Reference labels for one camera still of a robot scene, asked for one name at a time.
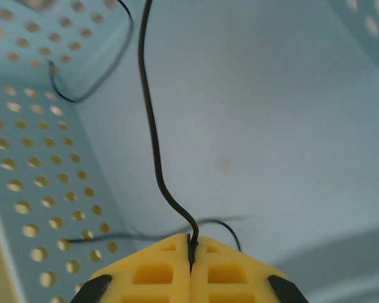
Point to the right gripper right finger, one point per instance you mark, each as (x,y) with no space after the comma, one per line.
(233,274)

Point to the blue plastic basket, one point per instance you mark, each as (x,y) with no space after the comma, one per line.
(256,126)

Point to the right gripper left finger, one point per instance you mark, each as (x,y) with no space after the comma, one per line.
(151,274)

